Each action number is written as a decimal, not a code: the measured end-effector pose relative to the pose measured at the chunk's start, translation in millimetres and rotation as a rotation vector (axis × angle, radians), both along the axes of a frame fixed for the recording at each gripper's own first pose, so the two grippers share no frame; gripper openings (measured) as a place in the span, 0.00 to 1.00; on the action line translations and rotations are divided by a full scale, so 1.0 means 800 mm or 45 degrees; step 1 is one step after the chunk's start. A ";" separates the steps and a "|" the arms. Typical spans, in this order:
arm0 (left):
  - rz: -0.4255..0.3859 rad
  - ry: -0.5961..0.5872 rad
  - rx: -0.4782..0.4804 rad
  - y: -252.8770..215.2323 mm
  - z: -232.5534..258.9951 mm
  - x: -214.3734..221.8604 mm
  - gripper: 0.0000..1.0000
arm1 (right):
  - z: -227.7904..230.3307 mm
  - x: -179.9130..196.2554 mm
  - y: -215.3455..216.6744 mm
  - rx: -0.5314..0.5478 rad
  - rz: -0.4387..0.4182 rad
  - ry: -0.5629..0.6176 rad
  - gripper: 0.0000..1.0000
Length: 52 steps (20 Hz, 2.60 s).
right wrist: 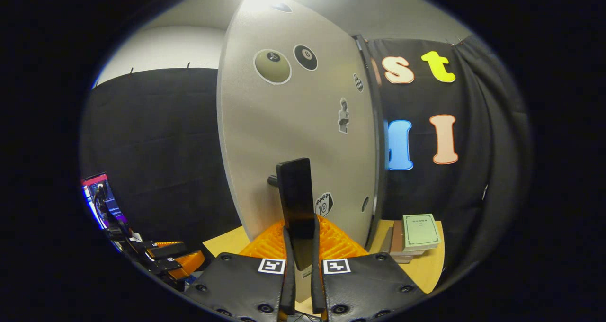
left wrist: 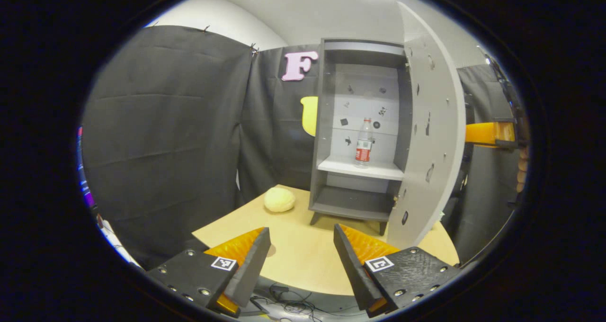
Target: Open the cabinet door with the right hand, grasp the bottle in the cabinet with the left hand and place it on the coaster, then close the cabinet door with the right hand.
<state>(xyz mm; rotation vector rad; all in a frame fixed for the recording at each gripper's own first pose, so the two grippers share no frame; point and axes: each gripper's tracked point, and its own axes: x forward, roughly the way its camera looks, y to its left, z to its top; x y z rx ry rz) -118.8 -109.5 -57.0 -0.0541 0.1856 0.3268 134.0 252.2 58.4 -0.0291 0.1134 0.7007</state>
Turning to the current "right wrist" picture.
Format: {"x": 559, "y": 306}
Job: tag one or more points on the black backdrop cloth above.
{"x": 156, "y": 137}

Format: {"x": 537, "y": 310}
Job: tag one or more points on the beige cabinet door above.
{"x": 284, "y": 123}

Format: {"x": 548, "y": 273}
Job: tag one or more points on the computer monitor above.
{"x": 106, "y": 199}

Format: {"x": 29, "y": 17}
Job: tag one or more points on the brown cover book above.
{"x": 397, "y": 237}

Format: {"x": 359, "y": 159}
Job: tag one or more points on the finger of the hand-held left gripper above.
{"x": 182, "y": 264}
{"x": 165, "y": 251}

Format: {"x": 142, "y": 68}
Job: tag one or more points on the dark grey cabinet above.
{"x": 380, "y": 194}

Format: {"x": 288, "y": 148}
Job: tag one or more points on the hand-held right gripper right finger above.
{"x": 316, "y": 289}

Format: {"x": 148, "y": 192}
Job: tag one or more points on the green cover book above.
{"x": 421, "y": 231}

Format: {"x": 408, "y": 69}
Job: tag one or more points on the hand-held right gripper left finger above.
{"x": 289, "y": 289}

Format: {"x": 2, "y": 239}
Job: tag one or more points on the grey cover book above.
{"x": 386, "y": 242}

